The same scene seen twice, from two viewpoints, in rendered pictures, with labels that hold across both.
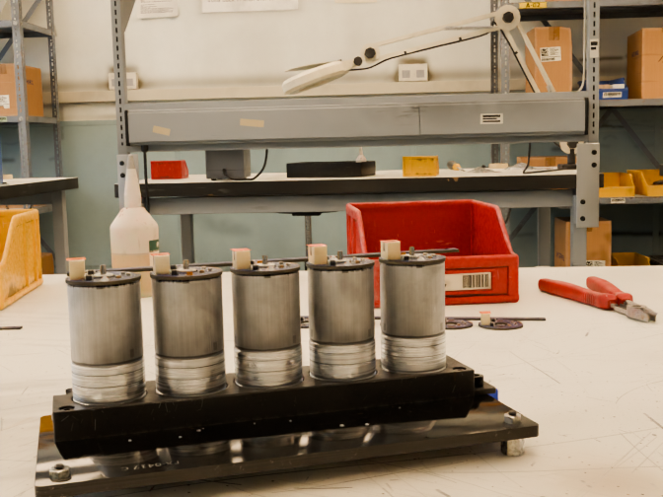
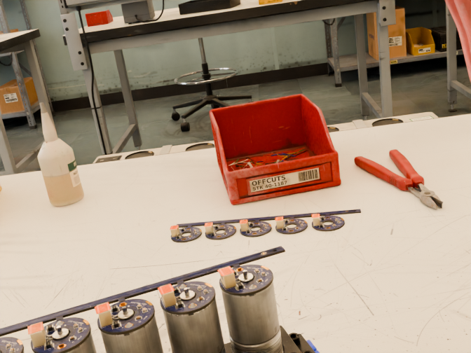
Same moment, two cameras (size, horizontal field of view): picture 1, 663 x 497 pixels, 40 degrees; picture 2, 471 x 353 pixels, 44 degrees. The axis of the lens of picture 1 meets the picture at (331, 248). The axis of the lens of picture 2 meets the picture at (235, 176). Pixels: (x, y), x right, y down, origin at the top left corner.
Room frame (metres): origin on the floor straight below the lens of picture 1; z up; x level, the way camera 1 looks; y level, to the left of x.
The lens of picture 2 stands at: (0.10, -0.04, 0.95)
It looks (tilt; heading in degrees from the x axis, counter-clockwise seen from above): 20 degrees down; 1
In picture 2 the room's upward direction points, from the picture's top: 9 degrees counter-clockwise
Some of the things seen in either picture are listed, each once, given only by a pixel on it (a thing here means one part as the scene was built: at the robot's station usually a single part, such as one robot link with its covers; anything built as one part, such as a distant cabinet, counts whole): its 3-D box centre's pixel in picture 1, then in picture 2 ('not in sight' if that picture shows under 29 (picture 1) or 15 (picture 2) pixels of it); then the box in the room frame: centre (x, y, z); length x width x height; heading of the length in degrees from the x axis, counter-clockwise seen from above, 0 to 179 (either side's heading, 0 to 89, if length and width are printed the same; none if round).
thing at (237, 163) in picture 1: (228, 164); (138, 10); (2.77, 0.31, 0.80); 0.15 x 0.12 x 0.10; 177
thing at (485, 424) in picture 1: (281, 435); not in sight; (0.30, 0.02, 0.76); 0.16 x 0.07 x 0.01; 106
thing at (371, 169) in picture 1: (331, 169); (209, 4); (2.83, -0.01, 0.77); 0.24 x 0.16 x 0.04; 72
